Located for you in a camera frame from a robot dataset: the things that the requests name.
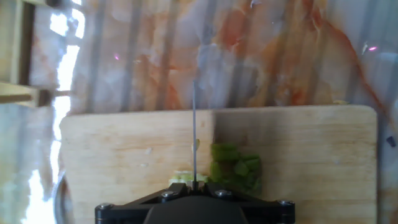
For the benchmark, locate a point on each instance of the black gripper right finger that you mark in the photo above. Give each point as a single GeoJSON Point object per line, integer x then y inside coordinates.
{"type": "Point", "coordinates": [264, 208]}

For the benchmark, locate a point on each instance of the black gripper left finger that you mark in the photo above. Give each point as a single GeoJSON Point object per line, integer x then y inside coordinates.
{"type": "Point", "coordinates": [130, 208]}

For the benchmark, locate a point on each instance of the thin steel knife blade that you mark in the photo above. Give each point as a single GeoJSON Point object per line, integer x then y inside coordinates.
{"type": "Point", "coordinates": [194, 130]}

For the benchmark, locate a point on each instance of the pale cut scallion slice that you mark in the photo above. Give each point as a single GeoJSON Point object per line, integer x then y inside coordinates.
{"type": "Point", "coordinates": [175, 180]}

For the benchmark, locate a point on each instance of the wooden cutting board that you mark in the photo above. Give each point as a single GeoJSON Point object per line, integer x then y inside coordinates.
{"type": "Point", "coordinates": [124, 140]}

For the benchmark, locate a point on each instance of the tiny yellow scallion scrap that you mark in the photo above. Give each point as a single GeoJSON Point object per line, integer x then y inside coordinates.
{"type": "Point", "coordinates": [340, 102]}

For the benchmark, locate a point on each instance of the wooden knife rack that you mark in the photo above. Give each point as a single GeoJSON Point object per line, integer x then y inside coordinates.
{"type": "Point", "coordinates": [18, 93]}

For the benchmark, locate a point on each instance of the orange marble pattern mat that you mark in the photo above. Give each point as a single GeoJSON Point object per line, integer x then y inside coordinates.
{"type": "Point", "coordinates": [248, 46]}

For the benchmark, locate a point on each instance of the tiny white scallion scrap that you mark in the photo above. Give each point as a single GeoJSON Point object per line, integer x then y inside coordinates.
{"type": "Point", "coordinates": [364, 47]}

